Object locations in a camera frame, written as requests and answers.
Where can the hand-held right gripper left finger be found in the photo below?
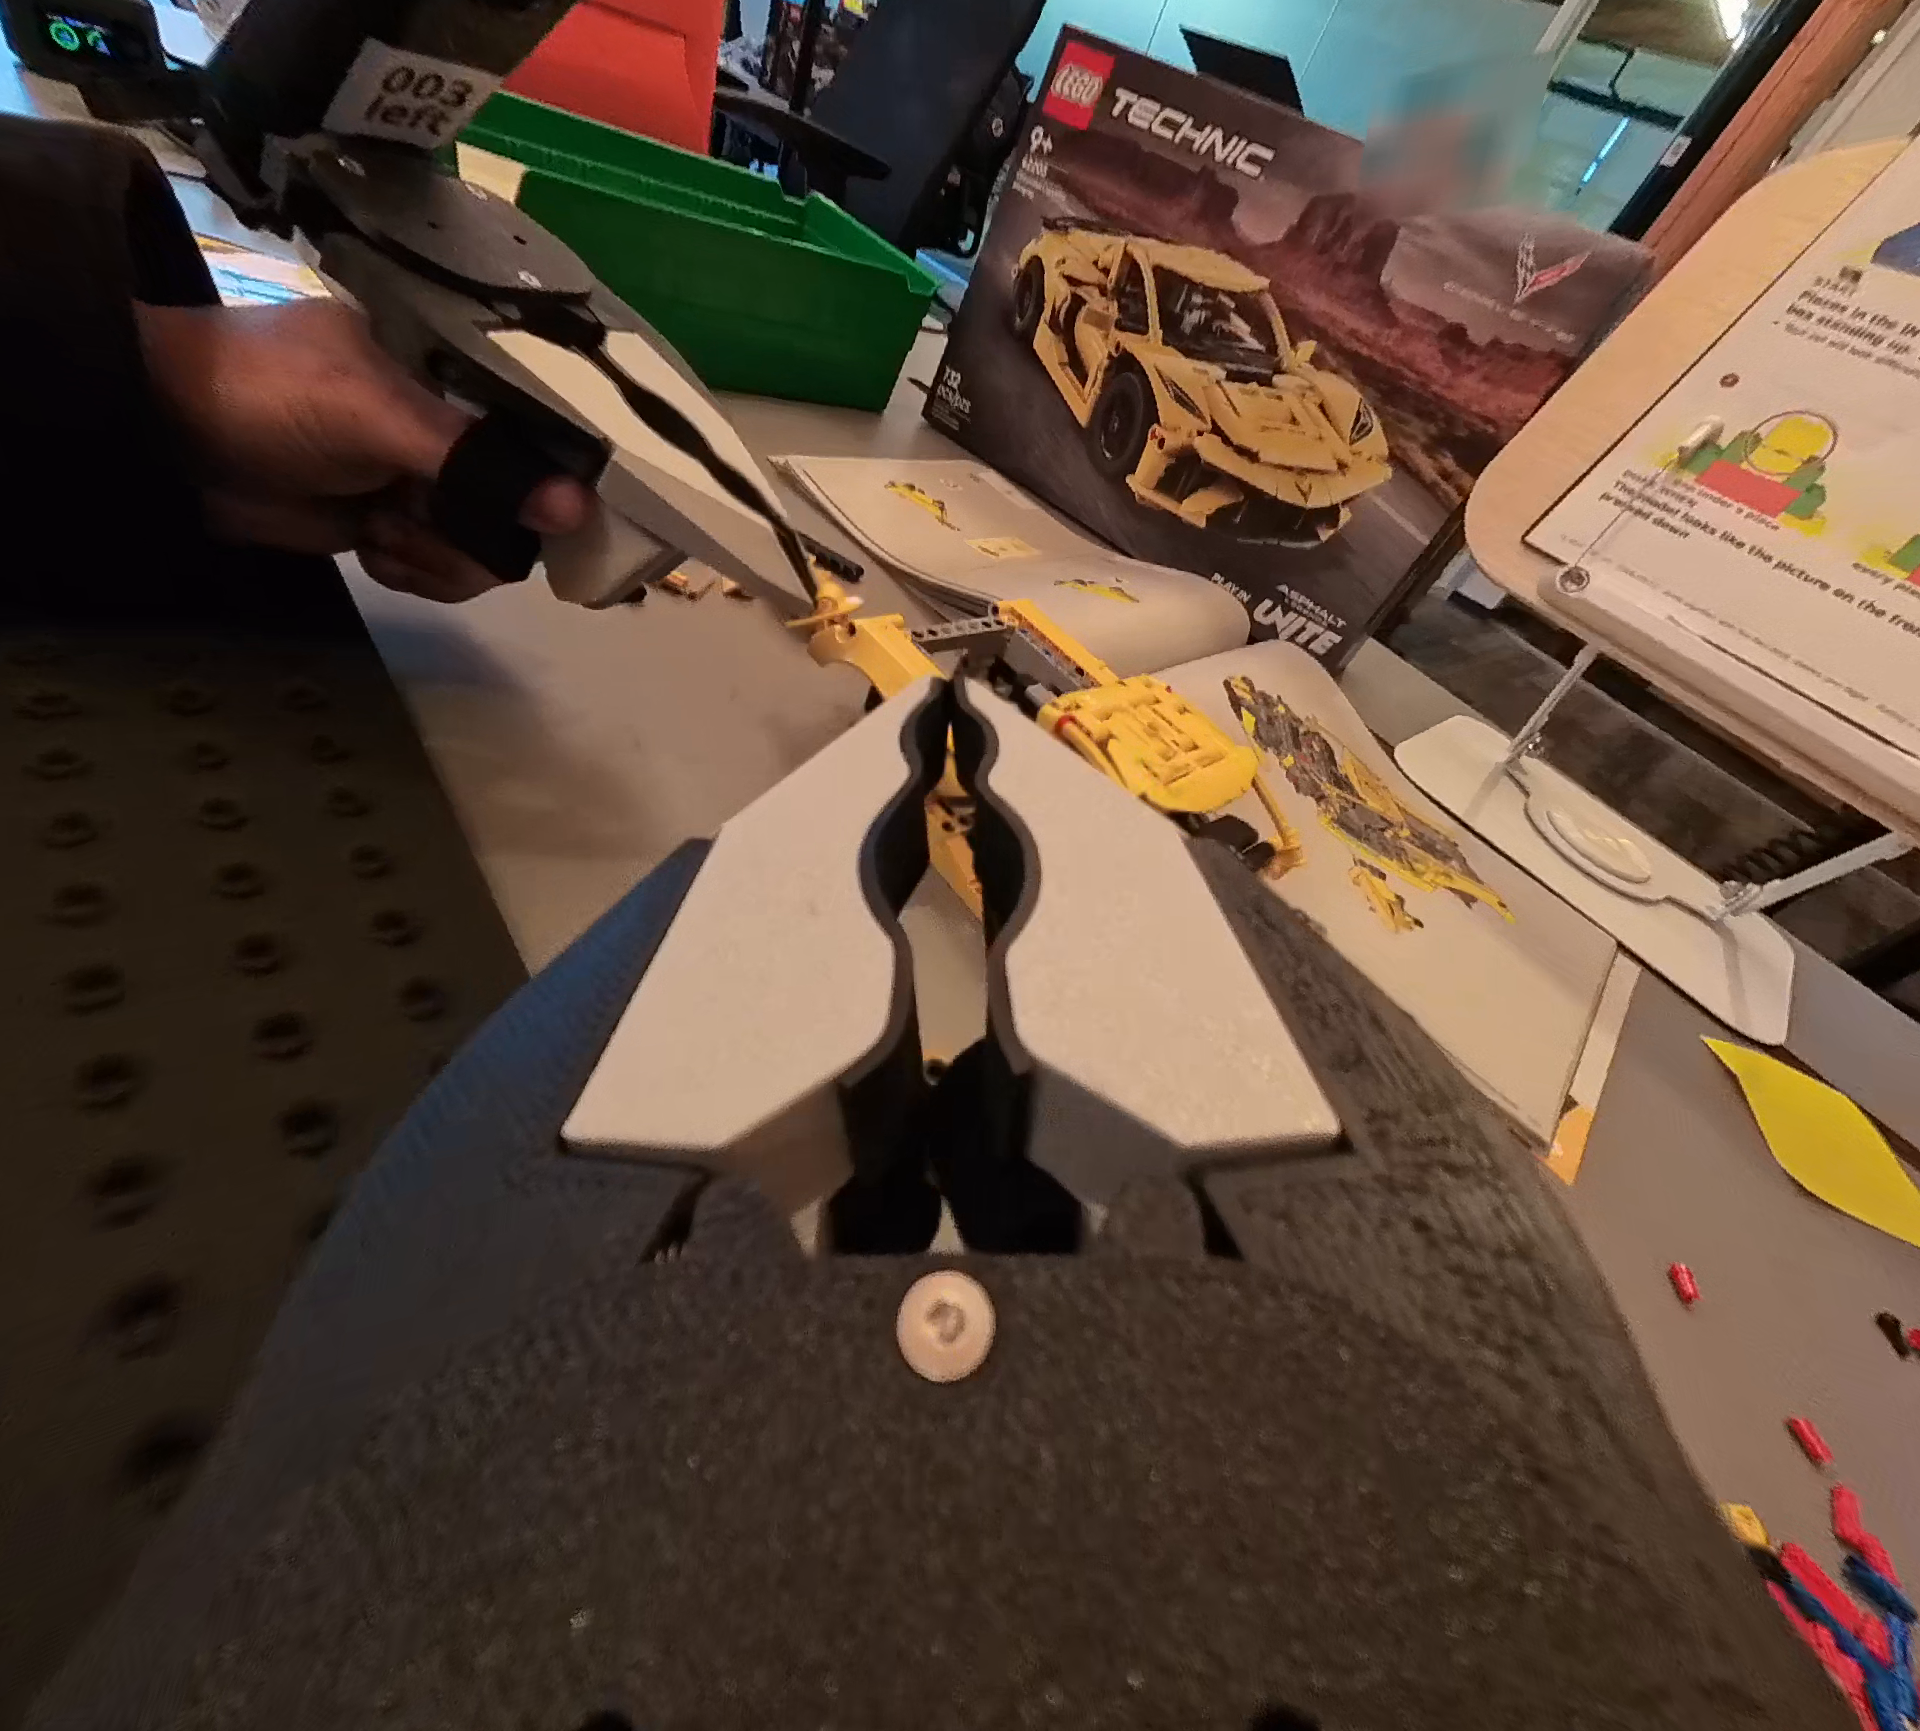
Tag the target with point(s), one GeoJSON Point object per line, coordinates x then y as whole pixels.
{"type": "Point", "coordinates": [737, 1012]}

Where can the black office chair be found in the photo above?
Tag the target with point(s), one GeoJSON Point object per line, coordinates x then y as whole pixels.
{"type": "Point", "coordinates": [930, 82]}

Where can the printed instruction sheet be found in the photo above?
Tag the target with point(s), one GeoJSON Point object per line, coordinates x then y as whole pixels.
{"type": "Point", "coordinates": [1771, 502]}

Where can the toy car box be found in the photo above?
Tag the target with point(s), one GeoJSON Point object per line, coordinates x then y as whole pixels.
{"type": "Point", "coordinates": [1260, 352]}

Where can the open instruction booklet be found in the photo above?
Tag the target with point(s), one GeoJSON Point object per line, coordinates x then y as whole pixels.
{"type": "Point", "coordinates": [1440, 922]}

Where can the person's left hand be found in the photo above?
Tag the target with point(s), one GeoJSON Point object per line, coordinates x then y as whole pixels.
{"type": "Point", "coordinates": [271, 442]}

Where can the wooden document stand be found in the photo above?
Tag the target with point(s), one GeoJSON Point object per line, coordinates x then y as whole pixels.
{"type": "Point", "coordinates": [1590, 442]}

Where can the yellow sticky note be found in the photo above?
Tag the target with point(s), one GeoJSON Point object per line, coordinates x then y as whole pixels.
{"type": "Point", "coordinates": [1831, 1148]}

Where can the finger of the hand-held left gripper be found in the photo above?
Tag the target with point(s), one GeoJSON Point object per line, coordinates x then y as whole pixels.
{"type": "Point", "coordinates": [676, 456]}

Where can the person's left forearm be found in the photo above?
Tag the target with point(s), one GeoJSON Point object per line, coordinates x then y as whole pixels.
{"type": "Point", "coordinates": [91, 352]}

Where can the grey desk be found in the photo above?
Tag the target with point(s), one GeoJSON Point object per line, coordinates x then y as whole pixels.
{"type": "Point", "coordinates": [600, 742]}

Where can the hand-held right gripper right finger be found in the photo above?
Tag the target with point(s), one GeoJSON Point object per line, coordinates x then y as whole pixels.
{"type": "Point", "coordinates": [1170, 1012]}

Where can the black perforated mat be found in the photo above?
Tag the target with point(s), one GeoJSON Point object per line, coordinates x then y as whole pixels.
{"type": "Point", "coordinates": [210, 1012]}

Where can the pile of small coloured pieces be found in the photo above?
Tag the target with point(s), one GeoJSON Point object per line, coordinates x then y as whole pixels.
{"type": "Point", "coordinates": [1847, 1597]}

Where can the green plastic bin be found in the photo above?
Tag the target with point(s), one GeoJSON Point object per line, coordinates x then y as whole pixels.
{"type": "Point", "coordinates": [720, 262]}

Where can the yellow brick car model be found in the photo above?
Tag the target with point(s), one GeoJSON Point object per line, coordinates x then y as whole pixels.
{"type": "Point", "coordinates": [1141, 726]}

